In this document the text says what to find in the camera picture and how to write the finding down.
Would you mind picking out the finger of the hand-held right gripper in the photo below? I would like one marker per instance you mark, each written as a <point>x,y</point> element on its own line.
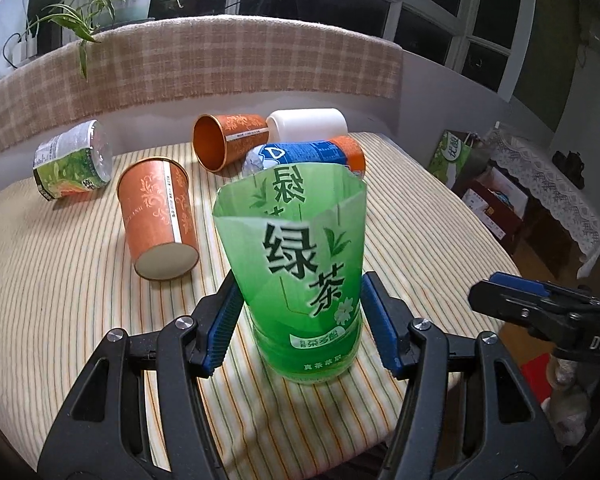
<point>517,305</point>

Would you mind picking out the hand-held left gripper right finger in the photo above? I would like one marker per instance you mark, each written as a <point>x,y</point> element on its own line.
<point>386,331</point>

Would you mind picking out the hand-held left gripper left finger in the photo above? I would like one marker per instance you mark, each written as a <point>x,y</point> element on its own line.
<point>219,331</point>

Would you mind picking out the green cut bottle cup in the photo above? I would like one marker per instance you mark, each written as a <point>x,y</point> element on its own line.
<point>300,270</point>

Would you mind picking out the orange paper cup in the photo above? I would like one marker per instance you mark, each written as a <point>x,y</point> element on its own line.
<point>225,137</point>
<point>157,212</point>

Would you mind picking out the blue label cut bottle cup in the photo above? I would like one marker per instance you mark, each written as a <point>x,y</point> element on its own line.
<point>307,154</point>

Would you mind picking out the white plastic cup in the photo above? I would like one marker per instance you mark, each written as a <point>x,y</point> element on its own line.
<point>307,124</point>

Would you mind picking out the clear cup with green label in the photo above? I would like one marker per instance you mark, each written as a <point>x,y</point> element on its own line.
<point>70,162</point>

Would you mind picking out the white crumpled bag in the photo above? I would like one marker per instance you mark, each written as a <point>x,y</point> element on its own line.
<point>566,405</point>

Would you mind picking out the cardboard box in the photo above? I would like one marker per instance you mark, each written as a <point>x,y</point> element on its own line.
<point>497,205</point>

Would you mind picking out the lace covered side table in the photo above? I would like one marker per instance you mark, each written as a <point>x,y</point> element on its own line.
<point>550,185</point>

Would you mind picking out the dark bag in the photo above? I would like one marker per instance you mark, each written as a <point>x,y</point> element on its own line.
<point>569,167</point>

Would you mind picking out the green paper bag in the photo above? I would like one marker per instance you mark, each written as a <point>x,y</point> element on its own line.
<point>447,155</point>

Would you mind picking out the plaid blanket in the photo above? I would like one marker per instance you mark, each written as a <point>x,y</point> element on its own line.
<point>220,67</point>

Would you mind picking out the white power strip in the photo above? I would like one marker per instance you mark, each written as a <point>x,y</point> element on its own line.
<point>24,50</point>

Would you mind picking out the white window frame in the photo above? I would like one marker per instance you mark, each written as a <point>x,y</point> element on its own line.
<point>395,15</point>

